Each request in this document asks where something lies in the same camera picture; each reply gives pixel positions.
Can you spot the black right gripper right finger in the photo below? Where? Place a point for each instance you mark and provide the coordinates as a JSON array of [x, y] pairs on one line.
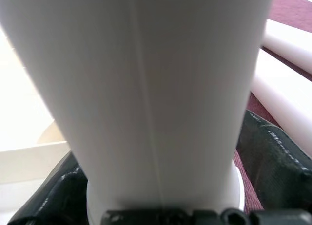
[[275, 166]]

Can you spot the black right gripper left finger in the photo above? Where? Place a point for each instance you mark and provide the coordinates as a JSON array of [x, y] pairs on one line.
[[56, 195]]

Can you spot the white plastic children table top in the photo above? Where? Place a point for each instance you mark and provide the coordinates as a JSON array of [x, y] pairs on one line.
[[19, 113]]

